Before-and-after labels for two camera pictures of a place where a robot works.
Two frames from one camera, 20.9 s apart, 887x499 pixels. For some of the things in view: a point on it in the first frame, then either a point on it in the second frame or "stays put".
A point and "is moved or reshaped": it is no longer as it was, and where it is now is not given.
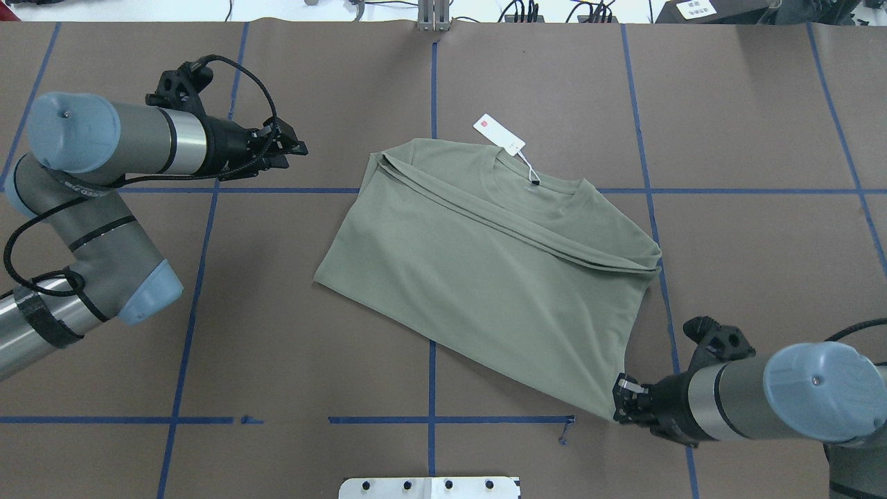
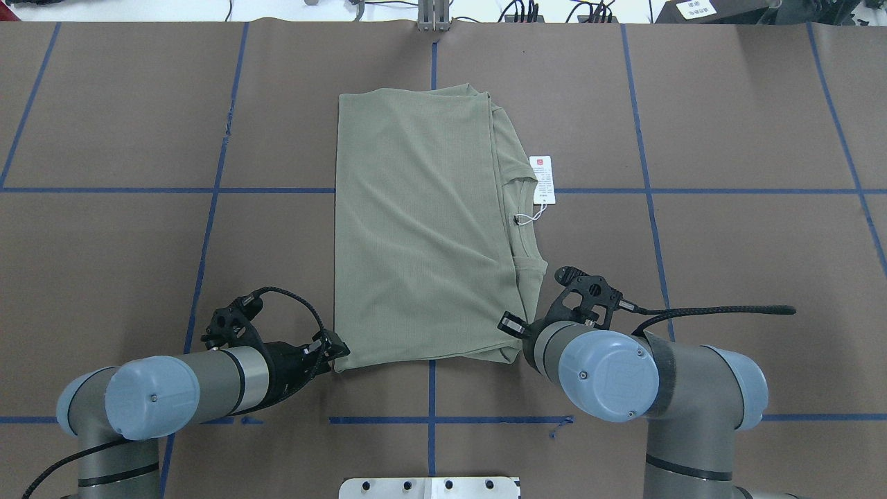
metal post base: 433,15 stays put
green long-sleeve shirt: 454,239 is moved or reshaped
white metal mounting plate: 429,488 stays put
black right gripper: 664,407 to 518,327
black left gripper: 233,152 to 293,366
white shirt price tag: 504,138 to 543,188
